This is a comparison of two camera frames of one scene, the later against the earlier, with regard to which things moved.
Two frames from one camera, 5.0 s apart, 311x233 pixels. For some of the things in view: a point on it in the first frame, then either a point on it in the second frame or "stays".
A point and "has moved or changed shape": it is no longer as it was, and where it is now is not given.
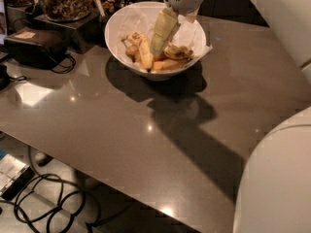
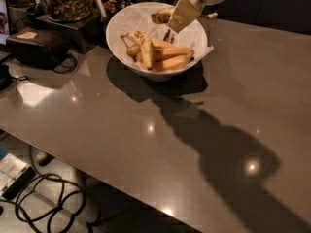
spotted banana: (177, 52) has moved or changed shape
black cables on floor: (50, 199) stays
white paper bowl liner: (146, 17) stays
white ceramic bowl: (153, 42) stays
